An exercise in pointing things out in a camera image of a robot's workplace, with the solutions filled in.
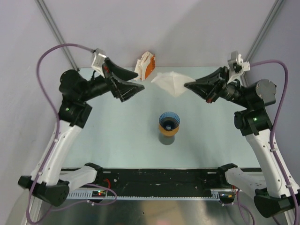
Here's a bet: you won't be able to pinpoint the white paper coffee filters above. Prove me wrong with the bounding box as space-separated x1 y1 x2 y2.
134 52 153 81

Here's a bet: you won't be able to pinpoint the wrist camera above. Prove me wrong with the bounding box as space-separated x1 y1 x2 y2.
227 51 250 83
91 48 106 77

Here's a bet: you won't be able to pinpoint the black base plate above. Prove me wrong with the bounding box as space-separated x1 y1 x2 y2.
77 168 246 197

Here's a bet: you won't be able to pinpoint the white cable duct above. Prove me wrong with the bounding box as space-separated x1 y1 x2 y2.
67 189 220 201

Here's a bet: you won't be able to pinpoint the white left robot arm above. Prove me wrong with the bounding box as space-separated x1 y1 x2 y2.
18 58 144 207

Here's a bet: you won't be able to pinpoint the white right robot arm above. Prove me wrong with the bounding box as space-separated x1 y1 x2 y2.
184 66 300 219

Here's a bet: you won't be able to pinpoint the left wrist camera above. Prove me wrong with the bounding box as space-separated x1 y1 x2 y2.
91 48 106 77

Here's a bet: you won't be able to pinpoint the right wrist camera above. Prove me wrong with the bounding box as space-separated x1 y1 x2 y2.
227 51 250 83

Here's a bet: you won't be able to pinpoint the orange filter box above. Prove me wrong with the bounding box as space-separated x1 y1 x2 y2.
144 55 156 80

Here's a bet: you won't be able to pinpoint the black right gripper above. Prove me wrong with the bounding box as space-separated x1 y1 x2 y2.
184 66 251 109

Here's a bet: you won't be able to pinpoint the single white paper filter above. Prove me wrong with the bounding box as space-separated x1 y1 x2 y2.
151 71 195 98

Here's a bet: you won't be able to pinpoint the blue glass dripper cone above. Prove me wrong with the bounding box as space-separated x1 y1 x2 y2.
159 112 180 131

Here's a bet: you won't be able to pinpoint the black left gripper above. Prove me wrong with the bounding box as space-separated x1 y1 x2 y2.
79 58 144 102

